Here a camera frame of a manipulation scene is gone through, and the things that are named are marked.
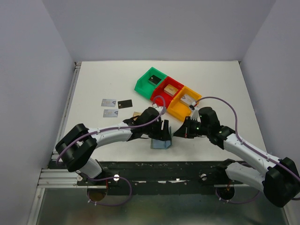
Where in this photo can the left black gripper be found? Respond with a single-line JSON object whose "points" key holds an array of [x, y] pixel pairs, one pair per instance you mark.
{"points": [[163, 135]]}

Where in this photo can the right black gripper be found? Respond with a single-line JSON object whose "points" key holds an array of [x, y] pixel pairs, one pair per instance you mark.
{"points": [[183, 131]]}

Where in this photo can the grey-green card holder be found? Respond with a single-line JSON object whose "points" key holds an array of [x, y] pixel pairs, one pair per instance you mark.
{"points": [[161, 141]]}

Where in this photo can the tan gold credit card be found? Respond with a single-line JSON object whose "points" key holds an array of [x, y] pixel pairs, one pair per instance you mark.
{"points": [[136, 114]]}

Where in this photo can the black credit card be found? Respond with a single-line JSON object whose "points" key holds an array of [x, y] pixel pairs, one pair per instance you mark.
{"points": [[125, 104]]}

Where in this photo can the silver VIP credit card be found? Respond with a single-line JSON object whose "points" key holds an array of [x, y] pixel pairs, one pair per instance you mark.
{"points": [[108, 102]]}

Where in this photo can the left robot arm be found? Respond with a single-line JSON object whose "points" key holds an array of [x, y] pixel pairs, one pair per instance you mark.
{"points": [[76, 147]]}

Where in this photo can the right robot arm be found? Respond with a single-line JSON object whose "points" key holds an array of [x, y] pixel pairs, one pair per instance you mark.
{"points": [[278, 179]]}

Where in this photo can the blue card sleeve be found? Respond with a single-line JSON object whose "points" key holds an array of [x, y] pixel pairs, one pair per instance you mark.
{"points": [[160, 143]]}

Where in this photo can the white card in yellow bin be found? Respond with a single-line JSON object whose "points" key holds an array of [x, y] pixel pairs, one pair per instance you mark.
{"points": [[187, 100]]}

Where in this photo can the tan card in red bin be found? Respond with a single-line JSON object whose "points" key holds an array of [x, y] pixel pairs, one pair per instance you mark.
{"points": [[170, 90]]}

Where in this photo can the black card in green bin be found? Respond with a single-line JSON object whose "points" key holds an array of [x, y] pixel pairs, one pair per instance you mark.
{"points": [[154, 80]]}

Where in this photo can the yellow plastic bin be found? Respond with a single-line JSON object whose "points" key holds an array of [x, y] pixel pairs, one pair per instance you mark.
{"points": [[179, 110]]}

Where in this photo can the red plastic bin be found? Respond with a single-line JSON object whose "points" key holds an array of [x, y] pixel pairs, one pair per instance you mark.
{"points": [[160, 91]]}

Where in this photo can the green plastic bin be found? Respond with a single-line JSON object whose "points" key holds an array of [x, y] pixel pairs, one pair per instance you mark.
{"points": [[143, 87]]}

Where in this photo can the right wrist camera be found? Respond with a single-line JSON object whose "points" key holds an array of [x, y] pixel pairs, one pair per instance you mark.
{"points": [[194, 111]]}

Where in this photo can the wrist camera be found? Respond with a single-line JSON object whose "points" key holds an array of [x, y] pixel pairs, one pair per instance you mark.
{"points": [[160, 109], [194, 111]]}

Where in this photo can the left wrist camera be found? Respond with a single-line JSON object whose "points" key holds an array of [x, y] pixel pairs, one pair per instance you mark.
{"points": [[160, 109]]}

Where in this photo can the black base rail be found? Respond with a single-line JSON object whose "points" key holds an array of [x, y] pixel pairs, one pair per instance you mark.
{"points": [[162, 178]]}

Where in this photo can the aluminium side rail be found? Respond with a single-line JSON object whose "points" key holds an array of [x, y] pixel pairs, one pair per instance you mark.
{"points": [[61, 178]]}

